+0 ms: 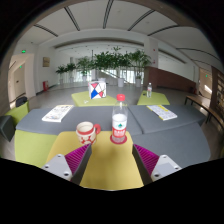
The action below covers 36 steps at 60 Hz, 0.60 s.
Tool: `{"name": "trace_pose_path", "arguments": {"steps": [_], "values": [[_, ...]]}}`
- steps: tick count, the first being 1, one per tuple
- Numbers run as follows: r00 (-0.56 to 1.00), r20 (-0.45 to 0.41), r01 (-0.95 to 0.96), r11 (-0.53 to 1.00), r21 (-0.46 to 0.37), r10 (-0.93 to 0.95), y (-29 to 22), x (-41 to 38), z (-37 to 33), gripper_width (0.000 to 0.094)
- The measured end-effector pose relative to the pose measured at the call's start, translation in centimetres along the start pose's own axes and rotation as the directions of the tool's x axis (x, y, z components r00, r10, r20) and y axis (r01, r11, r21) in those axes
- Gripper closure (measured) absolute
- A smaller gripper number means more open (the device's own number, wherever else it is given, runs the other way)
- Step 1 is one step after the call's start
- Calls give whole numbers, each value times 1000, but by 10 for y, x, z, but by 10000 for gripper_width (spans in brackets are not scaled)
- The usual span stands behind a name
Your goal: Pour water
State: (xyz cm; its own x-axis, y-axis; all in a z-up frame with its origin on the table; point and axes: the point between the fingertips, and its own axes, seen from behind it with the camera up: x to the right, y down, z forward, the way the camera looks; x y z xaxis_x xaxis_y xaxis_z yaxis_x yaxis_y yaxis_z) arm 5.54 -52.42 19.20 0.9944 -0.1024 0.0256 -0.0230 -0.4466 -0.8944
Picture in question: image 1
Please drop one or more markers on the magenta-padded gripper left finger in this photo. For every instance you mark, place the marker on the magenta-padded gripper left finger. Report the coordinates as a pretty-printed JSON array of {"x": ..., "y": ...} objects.
[{"x": 56, "y": 166}]

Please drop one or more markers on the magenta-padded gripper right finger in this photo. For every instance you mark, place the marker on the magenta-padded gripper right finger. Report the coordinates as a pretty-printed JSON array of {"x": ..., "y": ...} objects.
[{"x": 166, "y": 168}]

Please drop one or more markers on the clear red-capped water bottle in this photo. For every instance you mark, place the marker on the clear red-capped water bottle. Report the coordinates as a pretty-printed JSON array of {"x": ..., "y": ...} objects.
[{"x": 119, "y": 125}]

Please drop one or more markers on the small clear water bottle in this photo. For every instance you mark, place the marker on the small clear water bottle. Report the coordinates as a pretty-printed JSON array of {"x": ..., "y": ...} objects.
[{"x": 149, "y": 90}]

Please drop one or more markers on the green upholstered seat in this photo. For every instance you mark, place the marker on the green upholstered seat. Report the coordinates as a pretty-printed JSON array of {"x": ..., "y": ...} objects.
[{"x": 33, "y": 146}]

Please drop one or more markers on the grey seat with booklet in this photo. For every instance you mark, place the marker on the grey seat with booklet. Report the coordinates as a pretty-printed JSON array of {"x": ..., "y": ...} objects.
[{"x": 176, "y": 136}]

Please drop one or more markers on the grey seat with magazine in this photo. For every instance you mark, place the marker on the grey seat with magazine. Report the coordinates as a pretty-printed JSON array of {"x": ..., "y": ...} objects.
[{"x": 66, "y": 125}]

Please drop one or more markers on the white and yellow booklet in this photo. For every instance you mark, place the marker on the white and yellow booklet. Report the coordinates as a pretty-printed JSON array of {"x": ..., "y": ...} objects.
[{"x": 162, "y": 112}]

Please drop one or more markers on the flat round red coaster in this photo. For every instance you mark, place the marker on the flat round red coaster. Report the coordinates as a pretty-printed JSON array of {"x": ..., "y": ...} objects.
[{"x": 115, "y": 142}]

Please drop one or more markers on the dark grey ottoman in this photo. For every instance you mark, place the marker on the dark grey ottoman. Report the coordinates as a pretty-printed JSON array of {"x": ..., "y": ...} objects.
[{"x": 6, "y": 128}]

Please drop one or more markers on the green seat with black bag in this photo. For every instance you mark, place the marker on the green seat with black bag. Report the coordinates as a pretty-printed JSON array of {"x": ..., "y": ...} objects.
[{"x": 18, "y": 115}]

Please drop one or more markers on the green ottoman with small bottle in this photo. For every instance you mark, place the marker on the green ottoman with small bottle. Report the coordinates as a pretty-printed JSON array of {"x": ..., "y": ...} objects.
[{"x": 160, "y": 99}]

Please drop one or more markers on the wooden bench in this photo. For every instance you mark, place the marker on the wooden bench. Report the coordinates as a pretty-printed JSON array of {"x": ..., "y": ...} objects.
[{"x": 206, "y": 108}]

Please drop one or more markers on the black bag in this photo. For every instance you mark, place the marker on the black bag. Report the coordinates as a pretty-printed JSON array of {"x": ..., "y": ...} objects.
[{"x": 21, "y": 101}]

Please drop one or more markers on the red bin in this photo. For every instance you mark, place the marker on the red bin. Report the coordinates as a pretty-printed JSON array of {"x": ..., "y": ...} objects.
[{"x": 45, "y": 85}]

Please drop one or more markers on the white cube with coloured triangles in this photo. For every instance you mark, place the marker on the white cube with coloured triangles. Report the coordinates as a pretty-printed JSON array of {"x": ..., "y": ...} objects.
[{"x": 97, "y": 90}]

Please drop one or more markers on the brown reception counter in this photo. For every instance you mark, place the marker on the brown reception counter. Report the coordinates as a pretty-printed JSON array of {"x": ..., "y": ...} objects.
[{"x": 170, "y": 80}]

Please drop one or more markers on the row of potted green plants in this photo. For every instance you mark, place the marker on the row of potted green plants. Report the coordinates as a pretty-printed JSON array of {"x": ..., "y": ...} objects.
[{"x": 110, "y": 61}]

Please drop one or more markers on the green exit sign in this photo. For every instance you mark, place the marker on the green exit sign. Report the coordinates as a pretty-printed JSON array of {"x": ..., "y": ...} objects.
[{"x": 23, "y": 51}]

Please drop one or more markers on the framed wall picture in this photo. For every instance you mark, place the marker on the framed wall picture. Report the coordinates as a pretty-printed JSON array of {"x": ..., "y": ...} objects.
[{"x": 46, "y": 62}]

